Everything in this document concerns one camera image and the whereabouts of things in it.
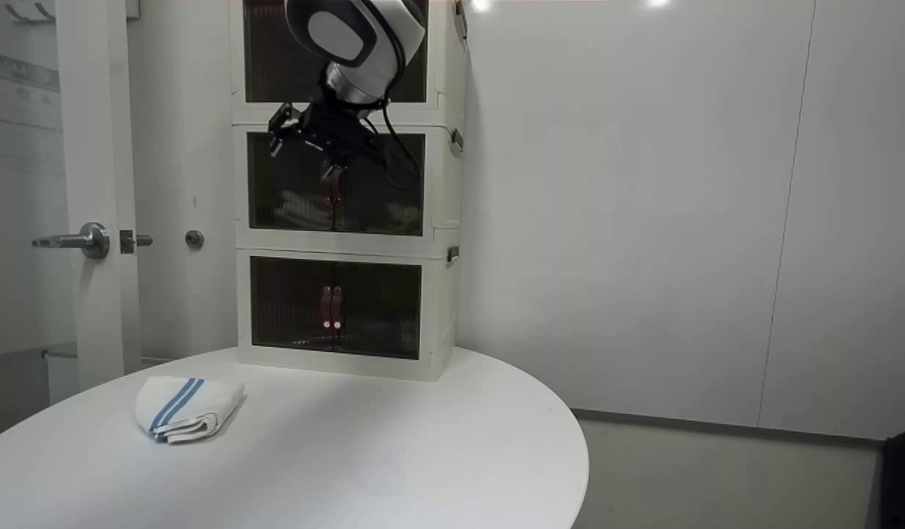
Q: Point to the small round metal knob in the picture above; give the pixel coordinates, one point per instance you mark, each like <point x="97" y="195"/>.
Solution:
<point x="194" y="239"/>

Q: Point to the white room door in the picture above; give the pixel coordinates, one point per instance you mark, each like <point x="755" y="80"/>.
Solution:
<point x="96" y="126"/>

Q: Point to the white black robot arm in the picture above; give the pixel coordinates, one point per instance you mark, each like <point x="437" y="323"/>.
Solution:
<point x="359" y="45"/>

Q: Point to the metal door latch plate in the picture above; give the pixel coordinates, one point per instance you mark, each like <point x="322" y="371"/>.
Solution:
<point x="131" y="239"/>

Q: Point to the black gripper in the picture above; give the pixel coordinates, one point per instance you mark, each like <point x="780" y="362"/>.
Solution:
<point x="337" y="126"/>

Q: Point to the white three-tier storage cabinet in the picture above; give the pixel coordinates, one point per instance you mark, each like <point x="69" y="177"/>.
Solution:
<point x="438" y="195"/>

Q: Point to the white towel with blue stripes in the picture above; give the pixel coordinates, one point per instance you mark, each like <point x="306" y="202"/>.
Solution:
<point x="185" y="405"/>

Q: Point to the black floor object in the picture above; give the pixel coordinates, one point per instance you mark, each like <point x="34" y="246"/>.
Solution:
<point x="902" y="486"/>

